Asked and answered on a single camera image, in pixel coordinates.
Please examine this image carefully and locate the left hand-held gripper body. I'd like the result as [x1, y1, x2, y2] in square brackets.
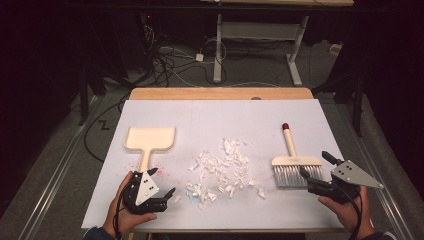
[122, 169, 168, 215]

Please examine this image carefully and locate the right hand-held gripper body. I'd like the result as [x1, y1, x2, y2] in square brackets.
[307, 159, 385, 205]

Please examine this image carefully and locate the cream brush with red cap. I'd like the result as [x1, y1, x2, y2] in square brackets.
[271, 122, 325, 190]

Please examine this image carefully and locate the pile of white paper scraps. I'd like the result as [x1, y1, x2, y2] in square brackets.
[172, 137, 268, 207]

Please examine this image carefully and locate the person's left hand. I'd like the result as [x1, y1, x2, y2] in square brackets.
[102, 171, 158, 239]

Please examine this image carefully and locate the person's right hand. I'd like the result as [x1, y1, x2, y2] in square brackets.
[317, 185, 377, 240]

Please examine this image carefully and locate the cream dustpan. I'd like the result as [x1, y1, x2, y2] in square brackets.
[123, 125, 177, 175]

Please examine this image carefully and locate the black stand leg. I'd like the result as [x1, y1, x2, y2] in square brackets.
[77, 64, 90, 127]
[352, 73, 365, 138]

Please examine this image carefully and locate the white foam board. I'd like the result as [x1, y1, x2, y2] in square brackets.
[81, 99, 371, 232]

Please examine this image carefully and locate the left hand-held gripper cable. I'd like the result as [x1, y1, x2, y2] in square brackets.
[112, 184, 131, 240]

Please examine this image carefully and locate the hand-held gripper cable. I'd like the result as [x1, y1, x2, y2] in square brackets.
[112, 184, 131, 240]
[336, 186, 365, 240]

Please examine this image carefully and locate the right hand-held gripper cable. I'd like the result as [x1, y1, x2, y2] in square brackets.
[336, 186, 365, 240]

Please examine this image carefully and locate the metal floor rail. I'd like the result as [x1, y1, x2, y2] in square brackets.
[334, 99, 416, 240]
[16, 95, 99, 240]

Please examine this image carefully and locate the long black floor cable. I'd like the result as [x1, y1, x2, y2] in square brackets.
[83, 94, 132, 164]

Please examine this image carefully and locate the white floor cable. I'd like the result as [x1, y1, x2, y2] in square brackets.
[166, 66, 281, 89]

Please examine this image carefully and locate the tangle of black floor cables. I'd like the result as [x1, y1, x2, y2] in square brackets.
[141, 23, 231, 88]

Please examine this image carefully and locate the white desk frame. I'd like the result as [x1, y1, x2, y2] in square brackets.
[199, 0, 355, 87]

